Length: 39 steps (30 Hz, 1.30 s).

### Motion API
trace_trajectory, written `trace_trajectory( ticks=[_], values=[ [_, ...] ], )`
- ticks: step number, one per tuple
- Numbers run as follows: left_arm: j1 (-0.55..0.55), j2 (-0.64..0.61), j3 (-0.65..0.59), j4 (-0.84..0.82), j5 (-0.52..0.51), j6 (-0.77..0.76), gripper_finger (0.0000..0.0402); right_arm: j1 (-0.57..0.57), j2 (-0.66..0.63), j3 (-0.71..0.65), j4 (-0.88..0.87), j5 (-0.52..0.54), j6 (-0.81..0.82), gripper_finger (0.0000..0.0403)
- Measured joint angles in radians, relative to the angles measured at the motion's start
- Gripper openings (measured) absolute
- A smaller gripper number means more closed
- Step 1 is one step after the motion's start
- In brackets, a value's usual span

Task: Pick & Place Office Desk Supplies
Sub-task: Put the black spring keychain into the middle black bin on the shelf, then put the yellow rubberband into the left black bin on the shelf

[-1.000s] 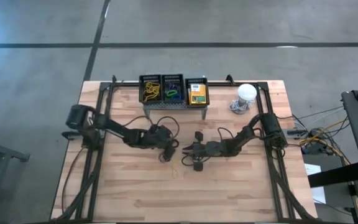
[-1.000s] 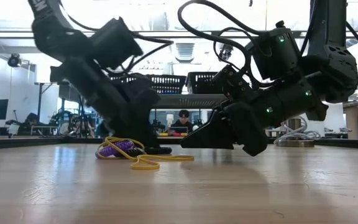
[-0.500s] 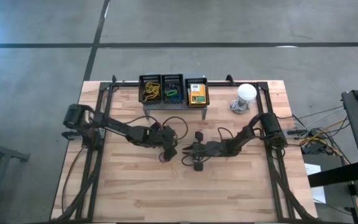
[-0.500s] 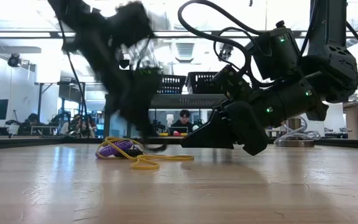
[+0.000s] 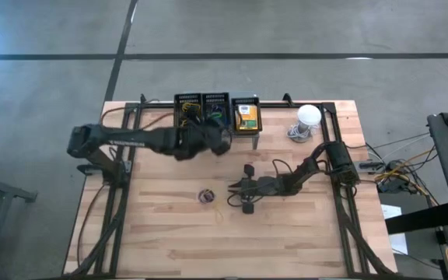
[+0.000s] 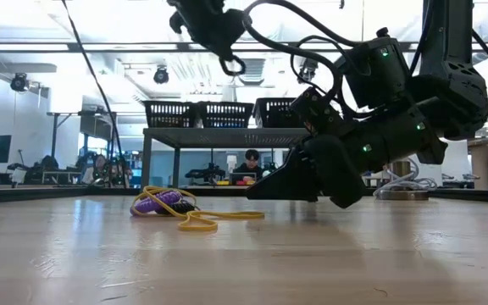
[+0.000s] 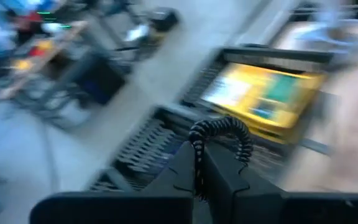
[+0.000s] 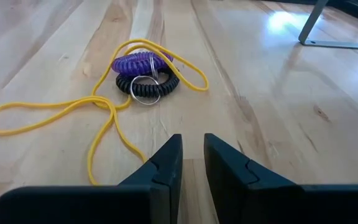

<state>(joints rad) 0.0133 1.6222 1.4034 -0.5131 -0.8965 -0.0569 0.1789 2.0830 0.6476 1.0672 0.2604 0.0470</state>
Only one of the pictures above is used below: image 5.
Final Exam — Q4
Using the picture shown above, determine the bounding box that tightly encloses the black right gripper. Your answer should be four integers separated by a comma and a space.
227, 163, 278, 215

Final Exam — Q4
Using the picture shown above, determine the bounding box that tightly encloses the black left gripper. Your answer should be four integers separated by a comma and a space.
173, 114, 233, 162

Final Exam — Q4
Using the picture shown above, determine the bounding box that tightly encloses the yellow rubber band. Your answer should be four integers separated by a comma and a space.
212, 201, 226, 226
180, 110, 194, 128
180, 101, 201, 117

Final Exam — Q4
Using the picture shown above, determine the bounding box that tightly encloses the black plastic slotted basket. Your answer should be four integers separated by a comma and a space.
230, 96, 264, 136
201, 92, 233, 129
173, 93, 203, 129

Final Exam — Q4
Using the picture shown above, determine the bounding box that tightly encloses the Crayola crayon box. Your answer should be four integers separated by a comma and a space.
234, 103, 260, 131

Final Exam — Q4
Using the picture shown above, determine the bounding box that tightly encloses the white paper sheet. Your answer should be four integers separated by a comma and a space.
380, 204, 408, 256

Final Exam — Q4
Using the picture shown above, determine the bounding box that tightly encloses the black metal beam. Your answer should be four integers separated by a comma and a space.
385, 201, 448, 236

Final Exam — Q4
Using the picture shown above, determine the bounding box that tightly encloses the grey metal stand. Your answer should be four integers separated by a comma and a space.
0, 170, 38, 273

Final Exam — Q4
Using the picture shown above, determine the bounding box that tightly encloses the black aluminium table frame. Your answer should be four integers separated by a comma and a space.
65, 93, 399, 279

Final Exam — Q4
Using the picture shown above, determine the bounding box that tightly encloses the white coiled lamp cable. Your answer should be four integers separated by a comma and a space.
286, 122, 318, 144

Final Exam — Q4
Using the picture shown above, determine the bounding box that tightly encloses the white pedestal stand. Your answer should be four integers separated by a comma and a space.
288, 103, 323, 144

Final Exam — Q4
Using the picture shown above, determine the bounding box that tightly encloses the brown cable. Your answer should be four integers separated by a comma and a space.
76, 184, 107, 269

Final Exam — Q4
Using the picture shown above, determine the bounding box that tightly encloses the yellow cable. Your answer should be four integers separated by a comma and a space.
375, 149, 437, 184

